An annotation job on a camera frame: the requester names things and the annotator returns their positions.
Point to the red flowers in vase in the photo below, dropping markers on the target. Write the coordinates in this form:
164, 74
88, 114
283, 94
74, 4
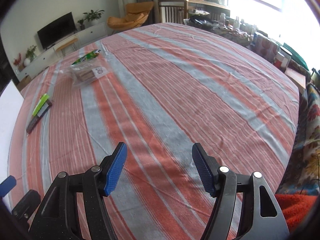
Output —
18, 62

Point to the green candy tube pack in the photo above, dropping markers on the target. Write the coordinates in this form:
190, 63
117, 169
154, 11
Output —
89, 56

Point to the brown cardboard box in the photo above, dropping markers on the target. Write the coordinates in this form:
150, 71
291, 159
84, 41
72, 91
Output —
24, 82

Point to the black flat television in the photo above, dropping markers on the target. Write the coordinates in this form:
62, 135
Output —
56, 30

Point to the large potted green plant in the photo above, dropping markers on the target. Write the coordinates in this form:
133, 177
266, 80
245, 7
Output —
93, 17

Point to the dark wooden railing crib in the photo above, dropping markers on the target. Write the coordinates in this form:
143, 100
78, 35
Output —
175, 11

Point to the green white packet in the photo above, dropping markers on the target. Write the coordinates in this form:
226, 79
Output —
43, 99

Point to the white tv cabinet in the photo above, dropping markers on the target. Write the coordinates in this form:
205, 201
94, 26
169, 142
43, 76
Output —
49, 57

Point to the striped red grey tablecloth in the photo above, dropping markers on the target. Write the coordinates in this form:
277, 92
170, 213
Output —
168, 86

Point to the clear bag of biscuits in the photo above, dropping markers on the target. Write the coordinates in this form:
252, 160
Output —
85, 73

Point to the colourful floral cloth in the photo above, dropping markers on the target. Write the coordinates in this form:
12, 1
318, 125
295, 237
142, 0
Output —
302, 173

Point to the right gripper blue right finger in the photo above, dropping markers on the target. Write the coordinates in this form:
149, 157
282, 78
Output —
261, 216

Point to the orange red blanket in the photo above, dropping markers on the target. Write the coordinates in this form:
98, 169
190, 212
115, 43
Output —
295, 207

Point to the white cardboard box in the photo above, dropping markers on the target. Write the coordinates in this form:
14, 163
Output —
11, 103

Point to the small potted plant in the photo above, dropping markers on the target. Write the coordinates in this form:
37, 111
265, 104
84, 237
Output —
81, 24

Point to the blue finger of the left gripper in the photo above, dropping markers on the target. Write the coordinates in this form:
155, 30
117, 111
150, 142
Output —
7, 185

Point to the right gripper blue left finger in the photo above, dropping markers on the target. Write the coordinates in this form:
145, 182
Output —
57, 216

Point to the cluttered side shelf items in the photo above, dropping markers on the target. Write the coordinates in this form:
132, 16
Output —
257, 42

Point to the brown sausage stick pack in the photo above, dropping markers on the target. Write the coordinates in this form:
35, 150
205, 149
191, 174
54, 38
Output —
36, 119

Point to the green plant white vase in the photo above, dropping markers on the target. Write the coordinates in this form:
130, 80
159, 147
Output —
30, 55

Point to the small wooden bench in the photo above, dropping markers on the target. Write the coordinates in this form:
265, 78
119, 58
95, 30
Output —
67, 46

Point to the orange lounge chair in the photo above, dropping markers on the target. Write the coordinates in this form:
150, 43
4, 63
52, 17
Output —
136, 15

